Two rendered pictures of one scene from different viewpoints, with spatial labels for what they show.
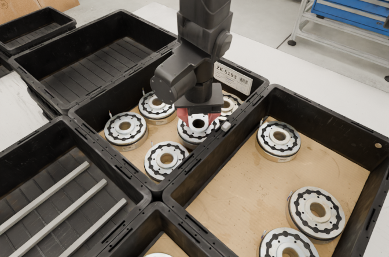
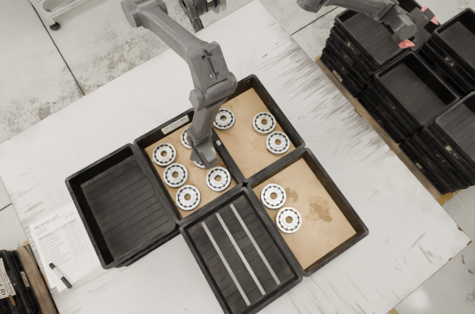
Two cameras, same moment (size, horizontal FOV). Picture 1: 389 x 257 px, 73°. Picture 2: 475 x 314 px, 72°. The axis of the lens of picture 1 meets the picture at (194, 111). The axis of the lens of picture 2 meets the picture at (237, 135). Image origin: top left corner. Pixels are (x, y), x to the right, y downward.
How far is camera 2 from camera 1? 90 cm
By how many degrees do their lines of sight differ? 39
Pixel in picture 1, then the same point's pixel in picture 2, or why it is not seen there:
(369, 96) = not seen: hidden behind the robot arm
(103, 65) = (112, 207)
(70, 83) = (124, 234)
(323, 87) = (178, 64)
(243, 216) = (255, 153)
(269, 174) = (239, 132)
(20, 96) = (95, 289)
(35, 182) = (204, 252)
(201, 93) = not seen: hidden behind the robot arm
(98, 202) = (227, 218)
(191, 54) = (204, 144)
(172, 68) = (210, 155)
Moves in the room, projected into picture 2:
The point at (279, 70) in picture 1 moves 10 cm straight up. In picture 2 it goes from (150, 83) to (145, 73)
